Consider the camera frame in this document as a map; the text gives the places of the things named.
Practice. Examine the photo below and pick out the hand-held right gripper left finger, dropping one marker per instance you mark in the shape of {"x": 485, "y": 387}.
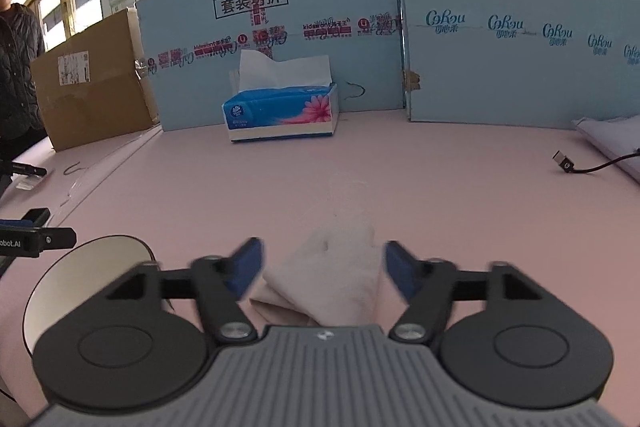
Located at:
{"x": 247, "y": 264}

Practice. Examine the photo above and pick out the brown cardboard box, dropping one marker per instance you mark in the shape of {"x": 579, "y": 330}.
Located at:
{"x": 95, "y": 97}

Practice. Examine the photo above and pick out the white bowl with dark rim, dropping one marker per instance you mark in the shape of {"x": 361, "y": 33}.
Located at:
{"x": 85, "y": 272}

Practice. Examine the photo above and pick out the black bar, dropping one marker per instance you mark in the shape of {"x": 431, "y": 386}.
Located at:
{"x": 25, "y": 168}

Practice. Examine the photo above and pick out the white tissue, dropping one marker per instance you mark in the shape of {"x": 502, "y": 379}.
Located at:
{"x": 330, "y": 277}

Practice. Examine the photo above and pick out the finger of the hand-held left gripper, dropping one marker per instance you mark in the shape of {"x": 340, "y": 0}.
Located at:
{"x": 39, "y": 216}
{"x": 60, "y": 238}

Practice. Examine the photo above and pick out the blue cardboard panel red tape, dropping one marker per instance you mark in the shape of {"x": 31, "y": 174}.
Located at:
{"x": 200, "y": 57}

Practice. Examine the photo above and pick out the lilac pillow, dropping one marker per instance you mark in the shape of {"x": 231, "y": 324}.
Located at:
{"x": 617, "y": 137}

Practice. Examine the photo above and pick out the blue cardboard panel plain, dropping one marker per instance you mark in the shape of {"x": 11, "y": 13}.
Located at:
{"x": 500, "y": 72}

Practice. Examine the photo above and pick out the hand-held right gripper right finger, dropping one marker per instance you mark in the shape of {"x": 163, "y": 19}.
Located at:
{"x": 400, "y": 269}

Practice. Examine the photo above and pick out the blue tissue box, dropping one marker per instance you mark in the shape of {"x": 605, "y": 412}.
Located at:
{"x": 280, "y": 117}

